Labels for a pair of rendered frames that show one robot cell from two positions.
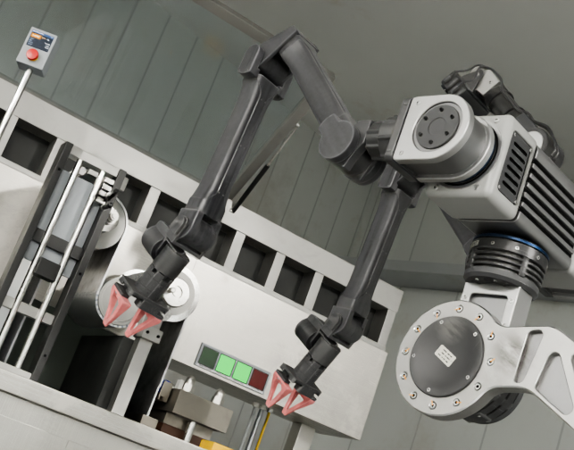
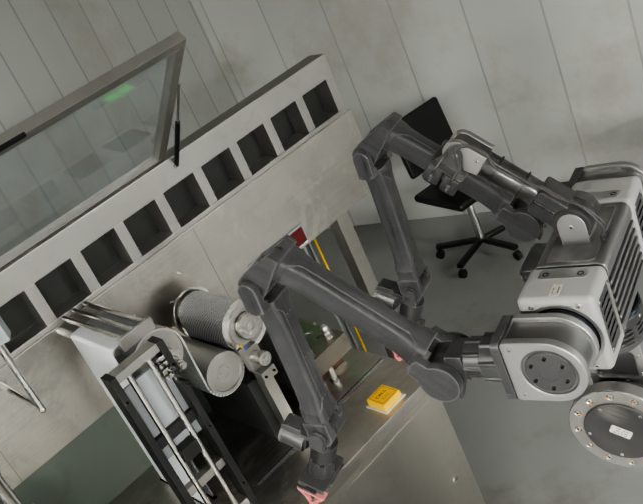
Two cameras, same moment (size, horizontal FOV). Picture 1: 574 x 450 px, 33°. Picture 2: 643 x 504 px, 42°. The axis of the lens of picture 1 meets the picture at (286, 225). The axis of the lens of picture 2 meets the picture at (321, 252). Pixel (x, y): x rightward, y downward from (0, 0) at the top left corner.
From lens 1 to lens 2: 1.60 m
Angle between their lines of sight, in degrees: 43
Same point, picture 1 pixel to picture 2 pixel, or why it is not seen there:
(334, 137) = (435, 383)
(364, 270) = (402, 245)
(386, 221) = (389, 200)
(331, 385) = (338, 177)
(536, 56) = not seen: outside the picture
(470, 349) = not seen: outside the picture
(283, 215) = not seen: outside the picture
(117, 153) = (68, 241)
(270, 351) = (288, 211)
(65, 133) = (24, 281)
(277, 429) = (207, 61)
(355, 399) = not seen: hidden behind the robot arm
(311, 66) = (328, 294)
